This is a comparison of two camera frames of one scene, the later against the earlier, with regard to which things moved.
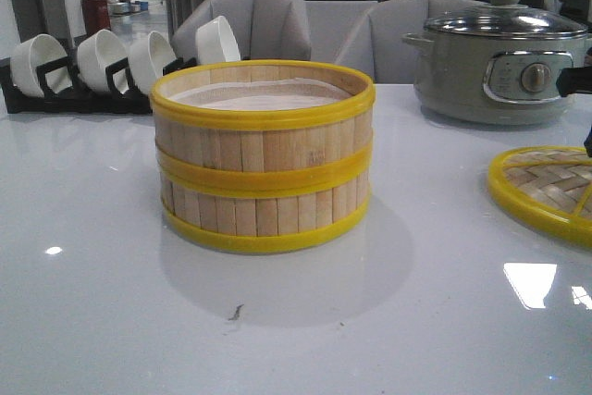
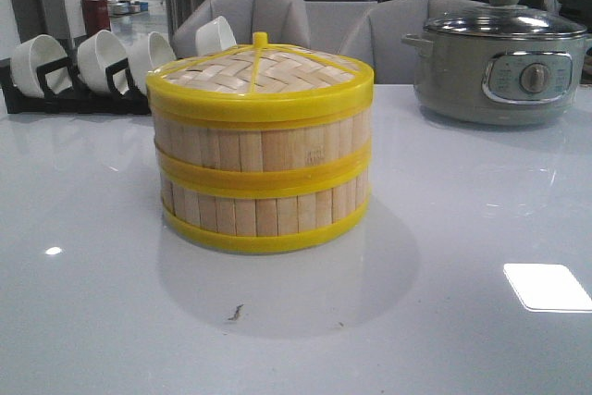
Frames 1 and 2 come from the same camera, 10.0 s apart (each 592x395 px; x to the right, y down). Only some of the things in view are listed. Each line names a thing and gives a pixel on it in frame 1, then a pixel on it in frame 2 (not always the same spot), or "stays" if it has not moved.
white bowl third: x=147 y=57 stays
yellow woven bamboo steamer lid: x=548 y=188 -> x=261 y=84
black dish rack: x=61 y=93 stays
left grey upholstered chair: x=269 y=23 stays
